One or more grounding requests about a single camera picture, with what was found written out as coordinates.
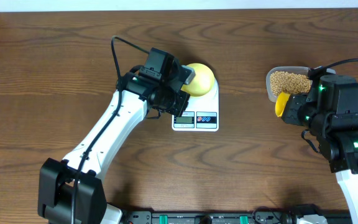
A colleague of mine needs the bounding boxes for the yellow measuring scoop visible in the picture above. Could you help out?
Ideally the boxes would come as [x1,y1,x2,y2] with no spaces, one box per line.
[275,92,291,117]

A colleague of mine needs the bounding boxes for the pale yellow bowl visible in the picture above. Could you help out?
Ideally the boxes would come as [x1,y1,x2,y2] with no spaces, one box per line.
[181,63,215,97]

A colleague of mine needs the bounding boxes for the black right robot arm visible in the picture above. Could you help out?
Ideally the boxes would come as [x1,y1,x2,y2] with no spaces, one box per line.
[275,74,358,223]

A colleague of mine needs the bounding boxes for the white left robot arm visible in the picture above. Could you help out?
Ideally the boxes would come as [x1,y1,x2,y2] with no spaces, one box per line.
[37,65,195,223]

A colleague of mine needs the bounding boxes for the white digital kitchen scale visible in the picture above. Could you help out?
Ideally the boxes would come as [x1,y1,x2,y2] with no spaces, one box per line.
[172,79,219,132]

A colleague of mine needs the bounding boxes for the clear container of soybeans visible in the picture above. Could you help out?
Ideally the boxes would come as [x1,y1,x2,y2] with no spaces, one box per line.
[266,67,312,102]

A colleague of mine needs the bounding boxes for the black mounting rail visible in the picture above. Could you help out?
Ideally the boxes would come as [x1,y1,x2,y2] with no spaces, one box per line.
[119,204,352,224]

